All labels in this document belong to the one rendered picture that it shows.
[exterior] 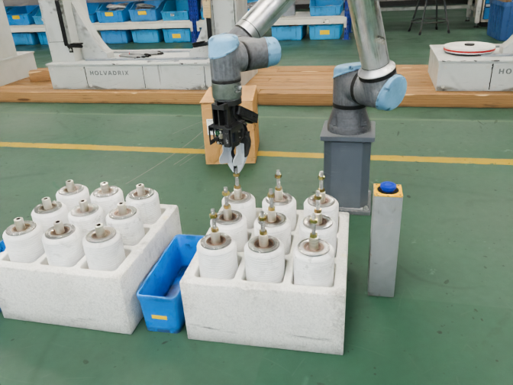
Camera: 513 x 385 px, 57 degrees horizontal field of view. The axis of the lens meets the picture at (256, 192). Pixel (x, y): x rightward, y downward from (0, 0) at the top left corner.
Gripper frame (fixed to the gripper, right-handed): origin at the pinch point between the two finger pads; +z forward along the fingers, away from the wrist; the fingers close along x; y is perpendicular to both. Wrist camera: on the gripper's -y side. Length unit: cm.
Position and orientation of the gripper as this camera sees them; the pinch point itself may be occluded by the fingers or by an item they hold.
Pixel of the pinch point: (237, 166)
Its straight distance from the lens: 131.8
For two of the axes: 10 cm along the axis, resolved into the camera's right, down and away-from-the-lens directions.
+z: 0.5, 9.0, 4.4
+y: -4.7, 4.1, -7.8
